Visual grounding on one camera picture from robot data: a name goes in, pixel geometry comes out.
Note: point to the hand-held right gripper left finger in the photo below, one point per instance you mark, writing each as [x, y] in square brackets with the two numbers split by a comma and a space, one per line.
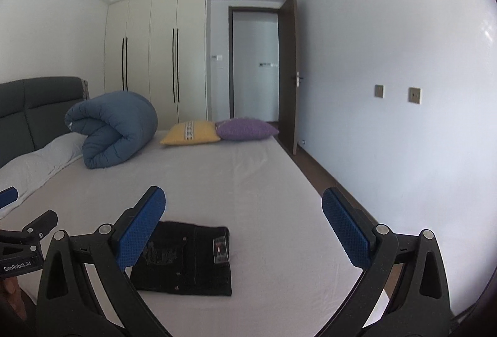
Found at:
[141, 228]

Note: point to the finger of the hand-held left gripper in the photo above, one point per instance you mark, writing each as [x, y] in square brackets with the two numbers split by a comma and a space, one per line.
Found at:
[7, 196]
[40, 222]

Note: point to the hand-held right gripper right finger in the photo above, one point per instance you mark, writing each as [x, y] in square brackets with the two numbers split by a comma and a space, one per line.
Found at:
[345, 228]

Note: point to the black denim pants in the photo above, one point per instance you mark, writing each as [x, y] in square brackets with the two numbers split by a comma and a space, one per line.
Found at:
[186, 267]

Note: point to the person's left hand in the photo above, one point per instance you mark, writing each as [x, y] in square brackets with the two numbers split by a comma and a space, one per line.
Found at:
[9, 298]

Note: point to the white pillow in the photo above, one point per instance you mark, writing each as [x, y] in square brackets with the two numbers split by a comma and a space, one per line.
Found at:
[39, 162]

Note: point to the grey padded headboard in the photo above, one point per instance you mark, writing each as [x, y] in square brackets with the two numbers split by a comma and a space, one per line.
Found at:
[31, 108]

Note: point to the bed with white sheet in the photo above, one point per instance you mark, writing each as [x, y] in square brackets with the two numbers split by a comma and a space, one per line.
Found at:
[252, 185]

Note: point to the blue rolled quilt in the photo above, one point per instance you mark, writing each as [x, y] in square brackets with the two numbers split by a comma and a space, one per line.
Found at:
[116, 127]

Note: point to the yellow pillow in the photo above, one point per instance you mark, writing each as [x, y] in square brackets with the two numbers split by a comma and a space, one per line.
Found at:
[190, 133]

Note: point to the dark brown door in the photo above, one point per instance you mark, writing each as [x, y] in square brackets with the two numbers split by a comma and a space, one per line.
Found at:
[289, 108]

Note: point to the purple pillow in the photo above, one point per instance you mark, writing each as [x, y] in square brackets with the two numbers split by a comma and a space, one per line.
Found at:
[246, 128]

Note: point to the cream wardrobe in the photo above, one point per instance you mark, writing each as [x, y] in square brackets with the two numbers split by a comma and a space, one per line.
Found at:
[155, 49]

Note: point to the wall socket plate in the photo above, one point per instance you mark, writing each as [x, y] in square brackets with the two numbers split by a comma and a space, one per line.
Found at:
[379, 91]
[414, 95]

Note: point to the dark door frame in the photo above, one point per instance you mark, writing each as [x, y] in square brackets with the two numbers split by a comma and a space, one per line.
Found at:
[230, 69]

